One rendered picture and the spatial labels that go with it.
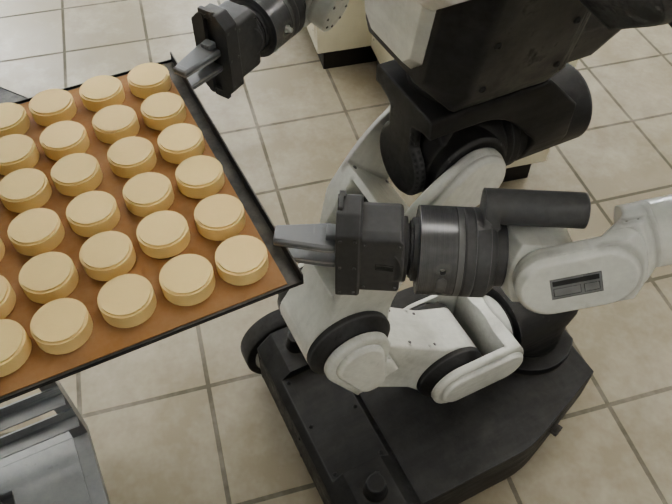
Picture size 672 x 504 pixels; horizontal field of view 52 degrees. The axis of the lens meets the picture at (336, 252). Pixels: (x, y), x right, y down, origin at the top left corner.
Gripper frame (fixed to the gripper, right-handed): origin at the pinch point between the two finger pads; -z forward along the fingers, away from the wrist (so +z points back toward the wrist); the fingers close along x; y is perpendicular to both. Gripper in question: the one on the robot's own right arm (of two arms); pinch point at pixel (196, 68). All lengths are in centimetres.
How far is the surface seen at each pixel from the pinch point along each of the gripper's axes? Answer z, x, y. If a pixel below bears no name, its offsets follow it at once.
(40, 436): -35, -73, -24
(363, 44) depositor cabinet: 127, -86, -51
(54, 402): -30, -64, -21
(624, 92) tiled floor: 165, -96, 31
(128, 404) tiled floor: -15, -96, -27
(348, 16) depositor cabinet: 123, -74, -55
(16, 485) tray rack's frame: -44, -81, -25
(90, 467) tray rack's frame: -33, -81, -16
